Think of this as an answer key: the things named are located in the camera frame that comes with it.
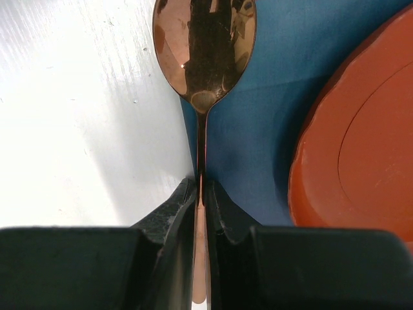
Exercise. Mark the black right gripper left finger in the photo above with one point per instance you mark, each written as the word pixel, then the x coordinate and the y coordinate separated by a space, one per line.
pixel 145 266

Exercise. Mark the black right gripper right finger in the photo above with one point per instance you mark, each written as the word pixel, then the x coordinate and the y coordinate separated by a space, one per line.
pixel 253 266

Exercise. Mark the blue patterned placemat cloth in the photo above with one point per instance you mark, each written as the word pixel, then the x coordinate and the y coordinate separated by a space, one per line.
pixel 253 131

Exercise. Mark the red round plate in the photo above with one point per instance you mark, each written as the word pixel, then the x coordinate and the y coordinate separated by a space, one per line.
pixel 353 162

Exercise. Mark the copper spoon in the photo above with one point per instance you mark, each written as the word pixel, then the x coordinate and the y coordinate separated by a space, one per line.
pixel 203 49

